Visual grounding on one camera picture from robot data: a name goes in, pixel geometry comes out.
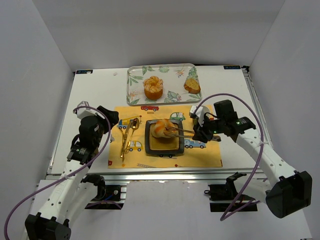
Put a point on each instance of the yellow vehicle print placemat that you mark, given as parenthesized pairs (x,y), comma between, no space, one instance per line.
(196,154)

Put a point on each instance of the gold spoon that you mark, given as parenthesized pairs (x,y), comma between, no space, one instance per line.
(134,125)

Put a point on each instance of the floral white serving tray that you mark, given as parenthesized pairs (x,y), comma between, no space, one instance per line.
(174,77)

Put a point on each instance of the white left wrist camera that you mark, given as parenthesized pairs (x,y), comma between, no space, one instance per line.
(83,110)

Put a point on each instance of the orange sugared bundt bread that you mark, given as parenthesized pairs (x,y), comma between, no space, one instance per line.
(153,88)

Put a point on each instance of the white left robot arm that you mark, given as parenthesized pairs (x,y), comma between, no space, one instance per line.
(75,188)

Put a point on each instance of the sliced herb bread piece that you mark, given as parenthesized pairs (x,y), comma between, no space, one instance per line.
(192,86)

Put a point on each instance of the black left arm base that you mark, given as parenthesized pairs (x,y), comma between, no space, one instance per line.
(107,196)

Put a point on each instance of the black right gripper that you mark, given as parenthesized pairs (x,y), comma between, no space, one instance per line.
(201,133)

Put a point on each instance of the gold fork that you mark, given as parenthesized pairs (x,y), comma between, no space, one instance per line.
(122,151)

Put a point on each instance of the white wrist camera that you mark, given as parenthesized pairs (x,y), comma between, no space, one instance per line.
(83,110)
(201,111)

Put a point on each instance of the black square amber plate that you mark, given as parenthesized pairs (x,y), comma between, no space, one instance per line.
(161,146)

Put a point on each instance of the gold knife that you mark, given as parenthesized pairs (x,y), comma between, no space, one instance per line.
(127,130)

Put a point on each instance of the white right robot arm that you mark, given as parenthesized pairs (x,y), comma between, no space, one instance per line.
(285,189)

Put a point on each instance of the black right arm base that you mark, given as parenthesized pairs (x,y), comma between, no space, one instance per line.
(221,195)

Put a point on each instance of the orange twisted bread roll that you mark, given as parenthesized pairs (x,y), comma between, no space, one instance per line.
(159,129)

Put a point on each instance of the blue label left corner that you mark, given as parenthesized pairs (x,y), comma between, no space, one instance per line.
(84,71)

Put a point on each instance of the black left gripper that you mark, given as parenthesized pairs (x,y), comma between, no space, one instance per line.
(107,116)

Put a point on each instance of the silver metal tongs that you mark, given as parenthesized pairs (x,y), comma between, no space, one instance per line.
(180,132)

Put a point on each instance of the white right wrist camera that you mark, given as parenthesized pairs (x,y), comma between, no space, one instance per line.
(201,111)

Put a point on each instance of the dark green mug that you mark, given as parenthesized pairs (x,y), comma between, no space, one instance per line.
(193,112)

